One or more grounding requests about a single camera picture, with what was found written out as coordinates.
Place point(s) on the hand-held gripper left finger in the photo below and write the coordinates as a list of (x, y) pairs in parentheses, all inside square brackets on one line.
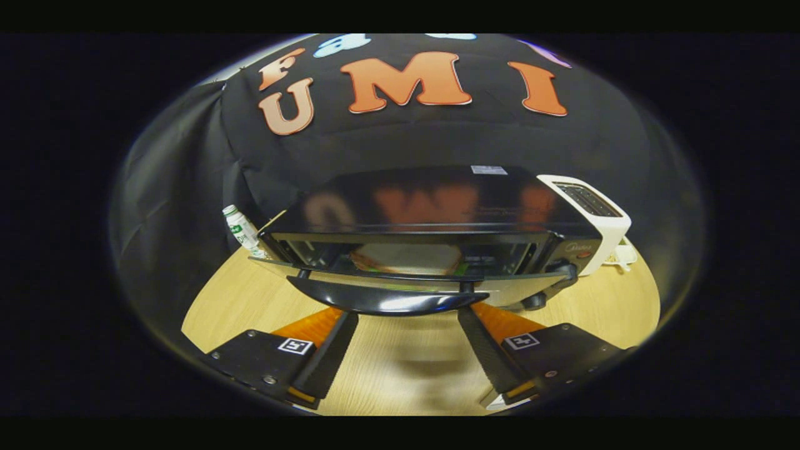
[(325, 362)]

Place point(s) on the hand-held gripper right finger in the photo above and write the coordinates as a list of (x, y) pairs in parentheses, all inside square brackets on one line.
[(490, 356)]

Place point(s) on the black toaster oven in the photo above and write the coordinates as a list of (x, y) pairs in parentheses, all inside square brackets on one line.
[(437, 206)]

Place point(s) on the white slot toaster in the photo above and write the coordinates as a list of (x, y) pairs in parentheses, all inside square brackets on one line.
[(609, 234)]

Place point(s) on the white green-label bottle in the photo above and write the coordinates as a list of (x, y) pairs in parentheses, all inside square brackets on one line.
[(240, 232)]

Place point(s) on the white divided bean dish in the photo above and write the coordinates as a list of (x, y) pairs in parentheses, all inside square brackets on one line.
[(622, 257)]

